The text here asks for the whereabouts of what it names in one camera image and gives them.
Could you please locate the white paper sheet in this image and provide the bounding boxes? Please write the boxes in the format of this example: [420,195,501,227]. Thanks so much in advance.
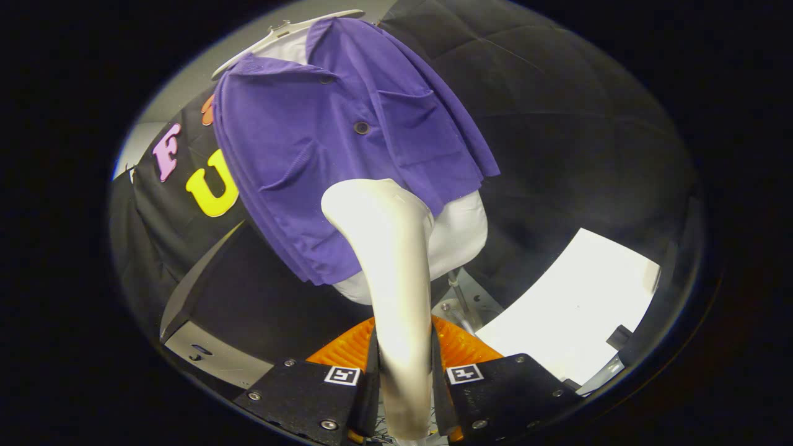
[474,228,661,387]

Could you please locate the black backdrop cloth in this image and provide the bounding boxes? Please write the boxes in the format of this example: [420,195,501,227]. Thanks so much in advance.
[108,0,707,348]

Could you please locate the grey cabinet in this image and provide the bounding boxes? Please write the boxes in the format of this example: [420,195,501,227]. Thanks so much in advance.
[160,220,374,391]

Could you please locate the purple jacket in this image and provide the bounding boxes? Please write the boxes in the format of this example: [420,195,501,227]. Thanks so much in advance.
[212,17,501,286]

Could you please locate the white shirt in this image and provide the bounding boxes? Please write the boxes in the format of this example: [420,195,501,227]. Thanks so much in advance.
[251,28,489,306]

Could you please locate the white steamer stand base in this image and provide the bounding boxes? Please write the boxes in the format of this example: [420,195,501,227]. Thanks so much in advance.
[432,268,504,339]

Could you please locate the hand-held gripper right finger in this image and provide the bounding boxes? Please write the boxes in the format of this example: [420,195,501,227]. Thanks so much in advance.
[432,317,584,444]

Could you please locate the white clothes hanger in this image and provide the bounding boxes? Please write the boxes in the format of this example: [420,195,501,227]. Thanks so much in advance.
[211,9,366,81]

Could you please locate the white garment steamer head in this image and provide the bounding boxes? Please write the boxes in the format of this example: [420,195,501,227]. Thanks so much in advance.
[321,178,436,442]

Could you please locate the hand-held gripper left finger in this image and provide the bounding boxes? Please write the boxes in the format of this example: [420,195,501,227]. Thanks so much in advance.
[232,317,380,446]

